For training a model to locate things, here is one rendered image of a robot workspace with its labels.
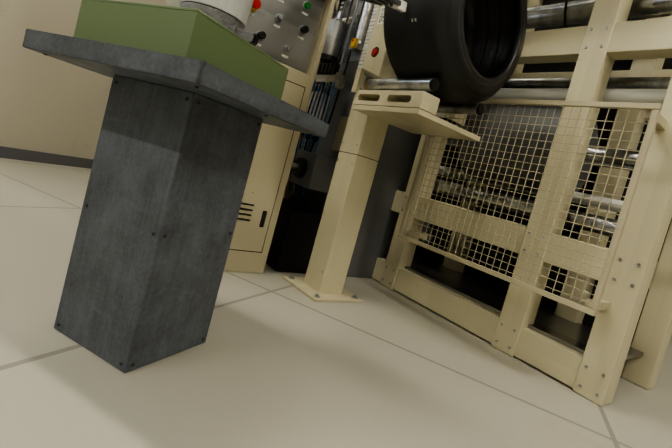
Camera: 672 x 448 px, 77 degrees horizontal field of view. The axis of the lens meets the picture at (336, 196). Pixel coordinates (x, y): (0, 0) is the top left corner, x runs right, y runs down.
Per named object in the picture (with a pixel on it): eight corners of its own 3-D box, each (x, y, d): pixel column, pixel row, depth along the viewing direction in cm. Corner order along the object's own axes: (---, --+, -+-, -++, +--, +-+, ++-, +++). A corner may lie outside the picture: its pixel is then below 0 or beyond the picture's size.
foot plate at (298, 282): (282, 277, 190) (283, 273, 190) (328, 280, 207) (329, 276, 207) (314, 301, 169) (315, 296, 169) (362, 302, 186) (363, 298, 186)
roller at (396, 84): (364, 90, 168) (364, 78, 167) (372, 90, 170) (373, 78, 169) (430, 91, 141) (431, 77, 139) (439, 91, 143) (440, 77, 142)
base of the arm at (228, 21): (231, 32, 88) (238, 5, 88) (150, 19, 95) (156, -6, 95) (272, 61, 105) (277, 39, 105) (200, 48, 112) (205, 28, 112)
